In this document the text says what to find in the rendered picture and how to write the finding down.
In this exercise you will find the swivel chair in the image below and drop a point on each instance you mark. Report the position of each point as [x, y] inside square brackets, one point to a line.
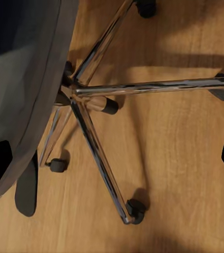
[35, 38]

